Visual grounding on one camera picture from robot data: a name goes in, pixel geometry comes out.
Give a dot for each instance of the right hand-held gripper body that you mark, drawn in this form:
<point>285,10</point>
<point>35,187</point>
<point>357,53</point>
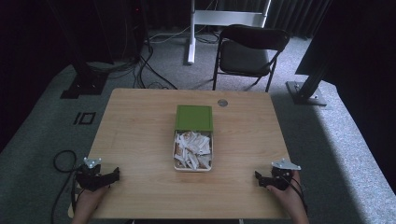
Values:
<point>281,177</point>

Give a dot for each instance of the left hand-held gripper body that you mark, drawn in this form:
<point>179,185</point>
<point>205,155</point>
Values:
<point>90,179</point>

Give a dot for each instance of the person's right hand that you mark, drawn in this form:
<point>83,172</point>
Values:
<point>288,196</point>

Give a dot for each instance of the person's left hand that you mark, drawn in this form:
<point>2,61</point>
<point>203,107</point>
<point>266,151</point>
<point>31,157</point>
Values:
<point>88,199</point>

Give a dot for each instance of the white rectangular box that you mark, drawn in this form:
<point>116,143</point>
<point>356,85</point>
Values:
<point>176,168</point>

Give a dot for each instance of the pile of white sachets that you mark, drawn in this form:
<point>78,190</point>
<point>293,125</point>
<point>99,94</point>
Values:
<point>193,149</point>

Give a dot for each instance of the round grey table grommet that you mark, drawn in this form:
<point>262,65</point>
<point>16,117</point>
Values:
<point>222,103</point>

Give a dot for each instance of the green square lid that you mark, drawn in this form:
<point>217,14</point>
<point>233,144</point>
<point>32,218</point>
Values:
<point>193,118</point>

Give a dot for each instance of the black stand with metal foot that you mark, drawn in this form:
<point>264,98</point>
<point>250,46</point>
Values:
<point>306,93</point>

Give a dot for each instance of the black stand with square base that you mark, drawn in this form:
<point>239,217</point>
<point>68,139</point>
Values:
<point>85,84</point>

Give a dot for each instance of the black folding chair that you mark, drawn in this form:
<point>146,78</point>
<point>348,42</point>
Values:
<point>244,57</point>

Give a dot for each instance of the dark equipment cabinet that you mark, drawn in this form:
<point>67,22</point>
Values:
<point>124,31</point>

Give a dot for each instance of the white metal stand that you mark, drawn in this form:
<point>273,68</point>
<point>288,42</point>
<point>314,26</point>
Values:
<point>191,46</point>

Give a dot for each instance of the dark cloth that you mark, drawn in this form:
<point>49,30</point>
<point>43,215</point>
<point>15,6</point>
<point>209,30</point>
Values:
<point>358,46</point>

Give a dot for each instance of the dark curtain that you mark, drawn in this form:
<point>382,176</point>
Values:
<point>295,15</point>

